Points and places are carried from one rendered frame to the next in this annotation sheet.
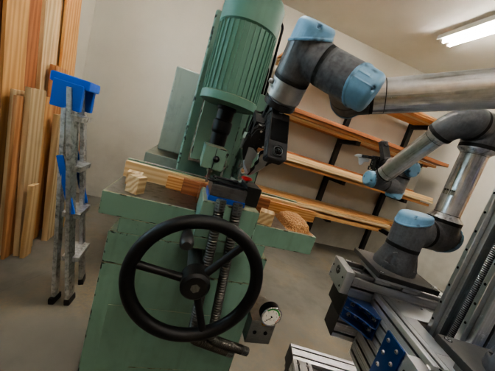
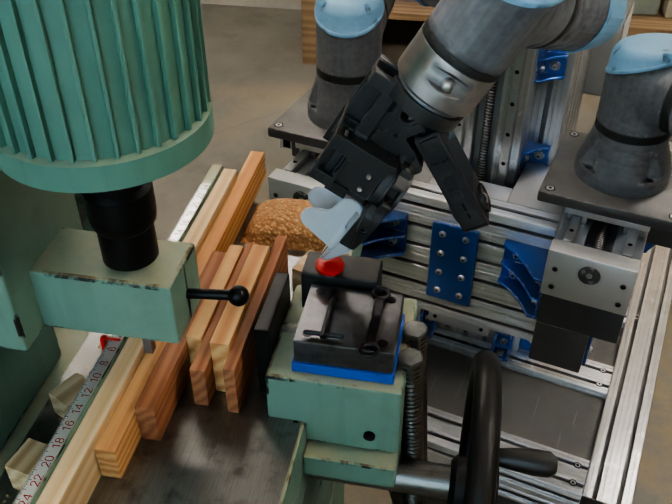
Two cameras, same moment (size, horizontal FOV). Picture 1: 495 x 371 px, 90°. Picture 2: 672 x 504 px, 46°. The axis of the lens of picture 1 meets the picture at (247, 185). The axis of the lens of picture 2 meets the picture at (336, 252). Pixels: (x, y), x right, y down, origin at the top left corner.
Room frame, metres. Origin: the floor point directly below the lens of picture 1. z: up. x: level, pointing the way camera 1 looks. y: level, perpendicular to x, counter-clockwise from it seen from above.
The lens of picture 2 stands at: (0.38, 0.57, 1.53)
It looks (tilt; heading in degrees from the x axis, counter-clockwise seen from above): 38 degrees down; 296
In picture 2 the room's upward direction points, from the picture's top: straight up
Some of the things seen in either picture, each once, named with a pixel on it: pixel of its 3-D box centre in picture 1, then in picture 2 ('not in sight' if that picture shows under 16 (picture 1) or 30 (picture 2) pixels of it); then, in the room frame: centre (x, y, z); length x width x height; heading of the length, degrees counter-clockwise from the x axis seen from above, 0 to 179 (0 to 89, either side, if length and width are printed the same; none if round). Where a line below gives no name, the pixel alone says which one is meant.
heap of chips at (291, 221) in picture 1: (293, 218); (299, 217); (0.79, -0.18, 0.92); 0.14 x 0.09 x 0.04; 15
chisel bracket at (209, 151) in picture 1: (213, 158); (120, 289); (0.81, 0.14, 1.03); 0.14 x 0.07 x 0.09; 15
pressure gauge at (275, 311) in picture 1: (268, 315); not in sight; (0.66, -0.17, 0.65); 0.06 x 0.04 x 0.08; 105
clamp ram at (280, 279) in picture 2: not in sight; (302, 335); (0.67, 0.05, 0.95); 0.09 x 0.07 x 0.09; 105
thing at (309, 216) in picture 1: (246, 200); (199, 280); (0.83, -0.01, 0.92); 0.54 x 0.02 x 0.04; 105
